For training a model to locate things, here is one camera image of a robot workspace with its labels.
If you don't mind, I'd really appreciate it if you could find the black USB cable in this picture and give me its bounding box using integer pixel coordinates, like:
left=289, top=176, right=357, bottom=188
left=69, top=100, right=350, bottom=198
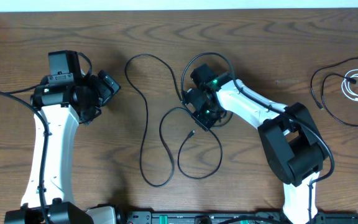
left=310, top=56, right=358, bottom=128

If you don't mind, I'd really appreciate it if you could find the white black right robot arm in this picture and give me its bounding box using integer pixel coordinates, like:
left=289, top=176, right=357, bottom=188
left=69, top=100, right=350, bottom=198
left=183, top=64, right=328, bottom=223

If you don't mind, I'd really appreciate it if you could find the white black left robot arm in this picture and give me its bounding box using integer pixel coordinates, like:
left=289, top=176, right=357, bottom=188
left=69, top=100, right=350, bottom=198
left=4, top=50, right=121, bottom=223

